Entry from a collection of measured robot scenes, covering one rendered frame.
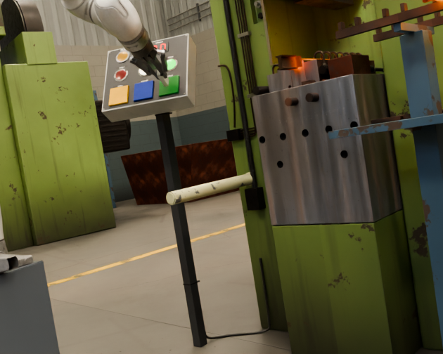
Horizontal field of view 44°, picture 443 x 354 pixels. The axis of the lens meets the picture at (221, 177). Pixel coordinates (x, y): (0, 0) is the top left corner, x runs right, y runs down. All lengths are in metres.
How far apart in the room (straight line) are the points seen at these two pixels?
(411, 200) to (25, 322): 1.24
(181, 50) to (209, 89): 8.88
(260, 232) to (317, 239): 0.43
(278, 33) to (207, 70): 8.87
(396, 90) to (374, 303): 0.67
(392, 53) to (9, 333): 1.36
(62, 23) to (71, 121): 4.48
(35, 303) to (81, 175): 5.39
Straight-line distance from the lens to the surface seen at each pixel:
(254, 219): 2.21
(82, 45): 10.86
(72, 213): 6.46
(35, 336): 1.16
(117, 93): 2.09
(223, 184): 2.02
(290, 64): 1.82
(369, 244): 1.74
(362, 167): 1.70
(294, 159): 1.81
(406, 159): 1.86
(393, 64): 1.86
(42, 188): 6.35
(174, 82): 2.01
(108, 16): 1.68
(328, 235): 1.80
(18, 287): 1.12
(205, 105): 11.08
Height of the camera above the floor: 0.77
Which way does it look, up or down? 3 degrees down
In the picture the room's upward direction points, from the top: 9 degrees counter-clockwise
